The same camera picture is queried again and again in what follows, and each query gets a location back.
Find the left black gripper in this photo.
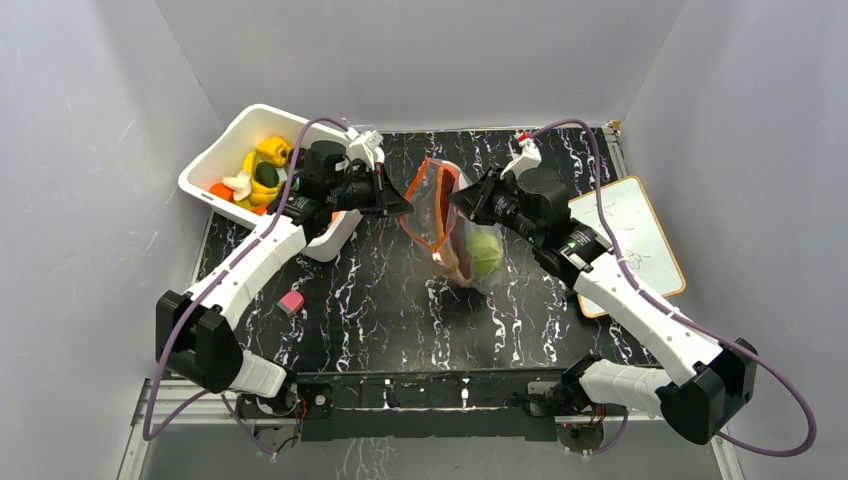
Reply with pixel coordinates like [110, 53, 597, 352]
[327, 164, 414, 220]

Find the green toy cabbage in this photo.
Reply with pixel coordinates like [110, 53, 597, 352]
[466, 231, 504, 278]

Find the clear orange-zip bag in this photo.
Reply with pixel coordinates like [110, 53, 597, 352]
[400, 157, 504, 293]

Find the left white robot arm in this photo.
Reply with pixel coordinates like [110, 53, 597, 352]
[155, 132, 413, 416]

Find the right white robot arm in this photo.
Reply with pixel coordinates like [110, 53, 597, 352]
[450, 167, 756, 445]

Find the black marble table mat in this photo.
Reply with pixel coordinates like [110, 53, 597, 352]
[164, 127, 694, 380]

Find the yellow toy bell pepper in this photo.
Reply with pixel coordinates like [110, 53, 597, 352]
[256, 136, 293, 168]

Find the pink eraser block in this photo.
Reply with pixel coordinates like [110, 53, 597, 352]
[276, 290, 305, 316]

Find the white toy mushroom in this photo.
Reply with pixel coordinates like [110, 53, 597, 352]
[222, 170, 252, 202]

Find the orange toy carrot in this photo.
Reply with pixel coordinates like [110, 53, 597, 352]
[208, 182, 234, 202]

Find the white plastic bin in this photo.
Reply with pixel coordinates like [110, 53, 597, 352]
[178, 104, 385, 262]

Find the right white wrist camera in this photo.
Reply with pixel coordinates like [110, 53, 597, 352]
[500, 133, 542, 179]

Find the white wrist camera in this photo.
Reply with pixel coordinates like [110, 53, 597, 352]
[500, 133, 542, 179]
[345, 128, 385, 169]

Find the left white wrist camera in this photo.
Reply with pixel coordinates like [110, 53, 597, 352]
[345, 128, 385, 169]

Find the small whiteboard wooden frame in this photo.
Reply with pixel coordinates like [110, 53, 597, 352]
[601, 175, 687, 297]

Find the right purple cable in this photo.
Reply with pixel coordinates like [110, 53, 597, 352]
[516, 119, 817, 458]

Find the purple cable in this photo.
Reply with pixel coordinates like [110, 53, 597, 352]
[516, 119, 817, 458]
[142, 117, 352, 458]

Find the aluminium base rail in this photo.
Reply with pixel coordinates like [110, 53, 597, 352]
[119, 373, 742, 479]

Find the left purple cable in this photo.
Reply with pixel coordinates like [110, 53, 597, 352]
[142, 117, 352, 458]

